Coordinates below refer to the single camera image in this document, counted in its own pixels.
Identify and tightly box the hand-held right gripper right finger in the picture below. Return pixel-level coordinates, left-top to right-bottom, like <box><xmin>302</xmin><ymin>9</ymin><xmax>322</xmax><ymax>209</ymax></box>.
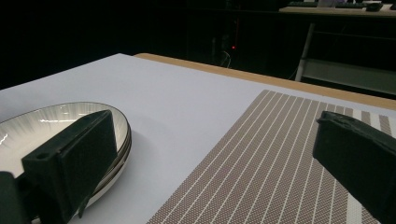
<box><xmin>312</xmin><ymin>110</ymin><xmax>396</xmax><ymax>224</ymax></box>

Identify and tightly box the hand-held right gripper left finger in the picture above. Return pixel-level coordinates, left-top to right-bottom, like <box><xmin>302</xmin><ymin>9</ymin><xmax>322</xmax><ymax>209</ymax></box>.
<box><xmin>21</xmin><ymin>109</ymin><xmax>119</xmax><ymax>224</ymax></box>

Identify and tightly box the brown white striped placemat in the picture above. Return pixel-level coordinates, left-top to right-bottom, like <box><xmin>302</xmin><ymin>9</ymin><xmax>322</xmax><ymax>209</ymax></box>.
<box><xmin>146</xmin><ymin>89</ymin><xmax>396</xmax><ymax>224</ymax></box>

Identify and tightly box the white metal desk leg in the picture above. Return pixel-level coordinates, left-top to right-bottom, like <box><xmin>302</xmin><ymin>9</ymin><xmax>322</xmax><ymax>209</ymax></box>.
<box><xmin>294</xmin><ymin>22</ymin><xmax>316</xmax><ymax>83</ymax></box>

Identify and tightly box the background wooden desk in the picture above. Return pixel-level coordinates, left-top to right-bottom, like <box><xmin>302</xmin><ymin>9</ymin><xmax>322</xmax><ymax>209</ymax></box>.
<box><xmin>278</xmin><ymin>3</ymin><xmax>396</xmax><ymax>19</ymax></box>

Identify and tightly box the small dark desk object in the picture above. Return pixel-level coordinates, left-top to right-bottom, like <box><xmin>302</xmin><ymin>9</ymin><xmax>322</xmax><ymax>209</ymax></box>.
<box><xmin>365</xmin><ymin>2</ymin><xmax>385</xmax><ymax>13</ymax></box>

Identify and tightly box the dark keyboard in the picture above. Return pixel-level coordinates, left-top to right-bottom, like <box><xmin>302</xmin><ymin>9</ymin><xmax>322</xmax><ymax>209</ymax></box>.
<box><xmin>288</xmin><ymin>1</ymin><xmax>319</xmax><ymax>8</ymax></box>
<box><xmin>334</xmin><ymin>2</ymin><xmax>367</xmax><ymax>9</ymax></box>

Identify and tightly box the thin white cable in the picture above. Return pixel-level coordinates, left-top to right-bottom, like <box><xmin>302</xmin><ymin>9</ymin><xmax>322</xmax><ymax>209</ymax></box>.
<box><xmin>219</xmin><ymin>49</ymin><xmax>233</xmax><ymax>69</ymax></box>

